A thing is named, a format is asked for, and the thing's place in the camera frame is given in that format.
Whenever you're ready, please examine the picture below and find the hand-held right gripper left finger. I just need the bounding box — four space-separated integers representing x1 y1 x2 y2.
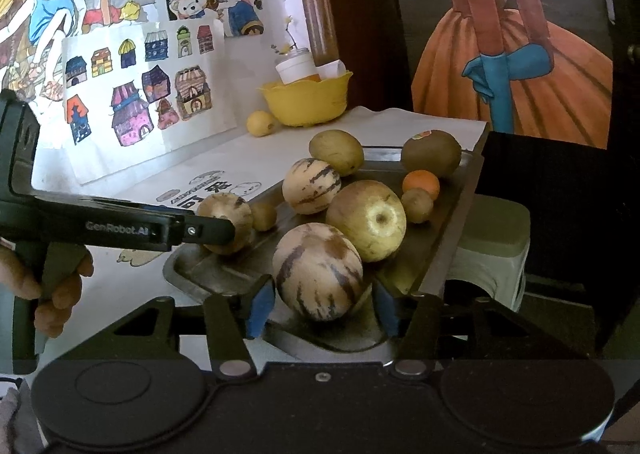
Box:
82 275 277 380

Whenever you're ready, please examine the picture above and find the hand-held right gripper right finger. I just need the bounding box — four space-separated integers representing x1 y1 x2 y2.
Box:
372 278 576 379

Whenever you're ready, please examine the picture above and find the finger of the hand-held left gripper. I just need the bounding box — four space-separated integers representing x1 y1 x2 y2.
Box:
175 216 236 248

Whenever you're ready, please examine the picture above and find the small brown kiwi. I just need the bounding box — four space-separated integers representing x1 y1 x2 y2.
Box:
400 187 435 225
250 200 278 232

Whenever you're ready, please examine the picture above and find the metal baking tray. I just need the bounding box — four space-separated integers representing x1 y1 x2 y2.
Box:
164 146 485 354

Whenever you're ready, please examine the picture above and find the large yellow-green apple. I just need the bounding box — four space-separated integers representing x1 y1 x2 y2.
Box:
325 179 407 263

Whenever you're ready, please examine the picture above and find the small orange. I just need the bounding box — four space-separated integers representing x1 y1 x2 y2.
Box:
402 170 441 200

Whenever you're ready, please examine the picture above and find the yellow-brown oval fruit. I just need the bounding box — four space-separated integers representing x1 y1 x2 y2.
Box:
308 130 365 177

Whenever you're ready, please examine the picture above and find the large brown kiwi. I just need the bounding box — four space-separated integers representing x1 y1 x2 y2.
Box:
401 130 462 179

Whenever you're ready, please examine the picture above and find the person's left hand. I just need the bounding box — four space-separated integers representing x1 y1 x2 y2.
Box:
0 248 96 340

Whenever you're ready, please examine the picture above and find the printed white table mat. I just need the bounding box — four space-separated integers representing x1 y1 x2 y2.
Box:
30 106 488 365

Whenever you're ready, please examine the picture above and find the coloured houses drawing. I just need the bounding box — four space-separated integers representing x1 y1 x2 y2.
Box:
37 19 238 185

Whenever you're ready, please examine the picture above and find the yellow lemon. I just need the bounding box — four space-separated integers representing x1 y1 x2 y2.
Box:
246 110 277 138

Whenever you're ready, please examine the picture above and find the grey plastic stool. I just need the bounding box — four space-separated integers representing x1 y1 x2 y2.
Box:
440 194 531 322

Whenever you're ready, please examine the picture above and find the yellow plastic bowl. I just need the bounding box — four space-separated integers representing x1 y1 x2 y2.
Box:
257 70 353 127

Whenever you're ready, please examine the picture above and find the white and orange jar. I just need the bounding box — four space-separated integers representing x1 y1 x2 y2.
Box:
275 48 318 85

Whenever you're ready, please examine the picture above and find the yellow artificial flower sprig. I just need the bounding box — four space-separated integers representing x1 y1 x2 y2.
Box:
271 14 298 56

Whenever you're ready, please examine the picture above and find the white paper carton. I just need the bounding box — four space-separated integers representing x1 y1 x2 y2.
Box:
315 59 346 81

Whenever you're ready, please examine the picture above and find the boy with fan drawing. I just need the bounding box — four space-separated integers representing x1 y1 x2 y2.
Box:
0 0 168 102

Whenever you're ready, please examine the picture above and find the girl in orange dress poster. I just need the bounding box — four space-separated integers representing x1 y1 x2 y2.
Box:
410 0 615 150

